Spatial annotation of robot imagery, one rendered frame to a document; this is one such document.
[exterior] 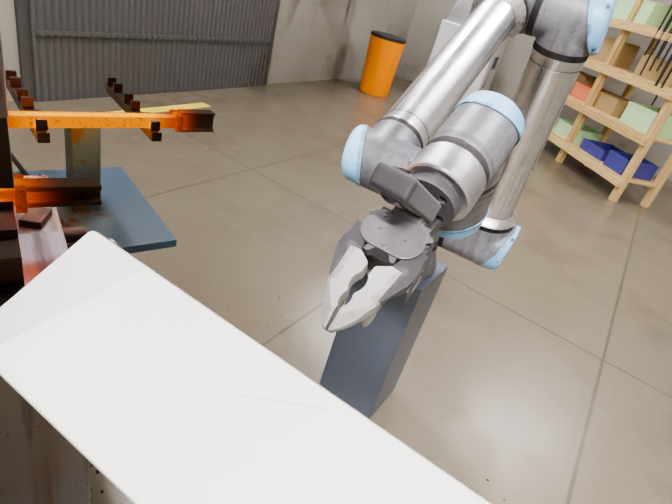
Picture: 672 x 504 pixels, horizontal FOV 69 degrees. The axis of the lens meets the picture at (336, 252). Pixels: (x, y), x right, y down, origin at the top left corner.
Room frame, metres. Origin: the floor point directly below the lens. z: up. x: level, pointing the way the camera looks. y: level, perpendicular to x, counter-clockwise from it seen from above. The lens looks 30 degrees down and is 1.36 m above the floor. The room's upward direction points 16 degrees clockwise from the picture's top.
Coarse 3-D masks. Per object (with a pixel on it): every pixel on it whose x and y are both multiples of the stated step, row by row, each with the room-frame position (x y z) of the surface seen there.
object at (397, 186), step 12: (384, 168) 0.44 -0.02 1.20; (396, 168) 0.45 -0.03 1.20; (372, 180) 0.43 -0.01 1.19; (384, 180) 0.43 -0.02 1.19; (396, 180) 0.43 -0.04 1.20; (408, 180) 0.43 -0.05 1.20; (384, 192) 0.43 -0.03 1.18; (396, 192) 0.42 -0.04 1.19; (408, 192) 0.42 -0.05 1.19; (420, 192) 0.44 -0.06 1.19; (396, 204) 0.43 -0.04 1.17; (408, 204) 0.42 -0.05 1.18; (420, 204) 0.45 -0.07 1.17; (432, 204) 0.48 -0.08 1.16; (420, 216) 0.48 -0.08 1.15; (432, 216) 0.50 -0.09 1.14
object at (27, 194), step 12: (24, 180) 0.54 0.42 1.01; (36, 180) 0.55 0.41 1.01; (48, 180) 0.56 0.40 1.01; (60, 180) 0.57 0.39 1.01; (72, 180) 0.57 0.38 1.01; (84, 180) 0.58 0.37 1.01; (96, 180) 0.59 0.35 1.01; (0, 192) 0.51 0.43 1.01; (12, 192) 0.51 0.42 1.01; (24, 192) 0.52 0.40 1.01; (36, 192) 0.54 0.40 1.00; (48, 192) 0.55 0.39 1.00; (60, 192) 0.56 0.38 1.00; (72, 192) 0.57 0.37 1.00; (84, 192) 0.58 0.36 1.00; (96, 192) 0.59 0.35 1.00; (24, 204) 0.51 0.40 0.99; (36, 204) 0.53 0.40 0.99; (48, 204) 0.54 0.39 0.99; (60, 204) 0.55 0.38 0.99; (72, 204) 0.56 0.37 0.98; (84, 204) 0.57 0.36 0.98; (96, 204) 0.58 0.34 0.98
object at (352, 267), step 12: (348, 252) 0.44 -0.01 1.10; (360, 252) 0.44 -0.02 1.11; (348, 264) 0.42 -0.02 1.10; (360, 264) 0.42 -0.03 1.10; (336, 276) 0.41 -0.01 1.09; (348, 276) 0.41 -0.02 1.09; (360, 276) 0.42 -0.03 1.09; (336, 288) 0.40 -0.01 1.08; (348, 288) 0.40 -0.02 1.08; (324, 300) 0.39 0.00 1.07; (336, 300) 0.39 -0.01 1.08; (324, 312) 0.38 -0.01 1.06; (324, 324) 0.37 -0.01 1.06
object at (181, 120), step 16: (16, 112) 0.80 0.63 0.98; (32, 112) 0.82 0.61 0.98; (48, 112) 0.84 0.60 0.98; (64, 112) 0.87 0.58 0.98; (80, 112) 0.89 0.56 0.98; (96, 112) 0.91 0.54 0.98; (112, 112) 0.93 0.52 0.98; (176, 112) 1.02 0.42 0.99; (192, 112) 1.04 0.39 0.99; (208, 112) 1.07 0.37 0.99; (176, 128) 1.00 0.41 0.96; (192, 128) 1.04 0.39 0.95; (208, 128) 1.07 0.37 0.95
